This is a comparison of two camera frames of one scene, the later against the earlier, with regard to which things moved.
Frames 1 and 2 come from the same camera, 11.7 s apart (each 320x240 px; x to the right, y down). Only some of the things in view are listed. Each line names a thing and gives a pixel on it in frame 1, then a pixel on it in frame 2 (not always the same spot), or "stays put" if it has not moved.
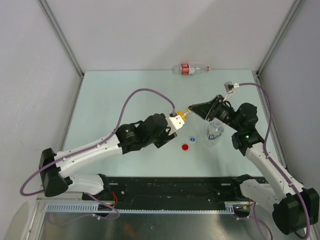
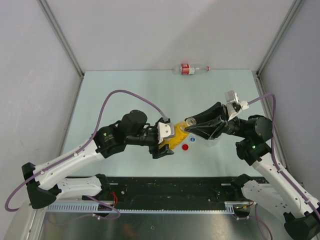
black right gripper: (207, 110) to (213, 127)
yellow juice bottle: (181, 113) to (181, 134)
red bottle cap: (185, 147) stays put
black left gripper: (166, 137) to (157, 152)
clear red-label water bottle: (188, 69) stays put
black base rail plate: (168, 192) stays put
